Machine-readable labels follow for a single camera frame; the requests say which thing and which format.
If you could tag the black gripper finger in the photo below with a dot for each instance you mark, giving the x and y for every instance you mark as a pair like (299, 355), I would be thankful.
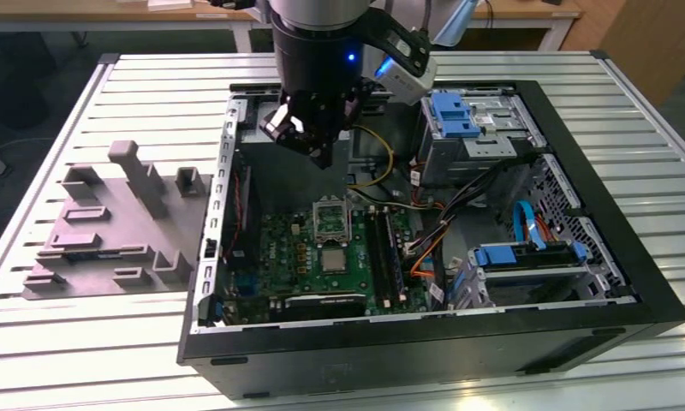
(353, 107)
(296, 137)

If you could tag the metal locking lever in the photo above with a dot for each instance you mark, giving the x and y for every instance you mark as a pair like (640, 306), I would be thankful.
(352, 222)

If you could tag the silver CPU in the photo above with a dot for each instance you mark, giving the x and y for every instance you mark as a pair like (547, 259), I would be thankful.
(335, 260)

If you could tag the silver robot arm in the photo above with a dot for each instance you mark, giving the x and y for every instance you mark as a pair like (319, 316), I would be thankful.
(320, 13)

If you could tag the CPU socket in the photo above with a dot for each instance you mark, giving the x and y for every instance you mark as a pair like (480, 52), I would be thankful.
(319, 262)

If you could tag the grey power supply unit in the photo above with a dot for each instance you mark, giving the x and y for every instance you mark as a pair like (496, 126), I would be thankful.
(285, 184)

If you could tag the blue drive bay latch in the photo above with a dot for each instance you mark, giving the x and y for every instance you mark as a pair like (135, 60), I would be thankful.
(451, 115)

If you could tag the grey metal drive cage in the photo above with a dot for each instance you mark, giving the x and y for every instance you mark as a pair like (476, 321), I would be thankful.
(451, 158)

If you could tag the black RAM slot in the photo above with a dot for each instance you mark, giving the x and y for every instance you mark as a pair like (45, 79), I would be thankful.
(383, 257)
(376, 257)
(392, 255)
(399, 254)

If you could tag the green motherboard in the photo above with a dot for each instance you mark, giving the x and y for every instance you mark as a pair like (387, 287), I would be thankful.
(296, 274)

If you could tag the grey parts rack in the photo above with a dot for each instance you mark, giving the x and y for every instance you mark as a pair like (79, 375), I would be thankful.
(131, 231)

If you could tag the wooden desk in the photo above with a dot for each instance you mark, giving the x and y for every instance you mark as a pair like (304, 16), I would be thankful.
(526, 10)

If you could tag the black graphics card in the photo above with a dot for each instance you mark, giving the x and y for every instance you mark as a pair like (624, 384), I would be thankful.
(323, 301)

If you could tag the blue disk carrier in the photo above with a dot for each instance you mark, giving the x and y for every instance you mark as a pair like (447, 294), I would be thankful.
(496, 256)

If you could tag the blue card retention latch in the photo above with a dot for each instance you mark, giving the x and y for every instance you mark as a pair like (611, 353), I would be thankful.
(213, 312)

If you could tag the wooden cabinet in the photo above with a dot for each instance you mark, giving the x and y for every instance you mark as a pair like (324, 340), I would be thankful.
(651, 43)

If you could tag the black PC case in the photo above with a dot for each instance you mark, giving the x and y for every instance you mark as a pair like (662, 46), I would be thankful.
(433, 355)

